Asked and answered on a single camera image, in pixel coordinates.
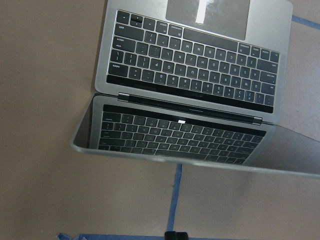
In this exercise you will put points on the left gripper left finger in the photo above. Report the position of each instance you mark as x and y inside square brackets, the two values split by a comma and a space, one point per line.
[170, 235]

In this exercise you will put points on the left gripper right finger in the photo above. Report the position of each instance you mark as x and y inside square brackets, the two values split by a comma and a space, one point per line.
[182, 235]

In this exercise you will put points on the silver grey laptop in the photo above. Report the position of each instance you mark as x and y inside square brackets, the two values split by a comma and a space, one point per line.
[196, 82]

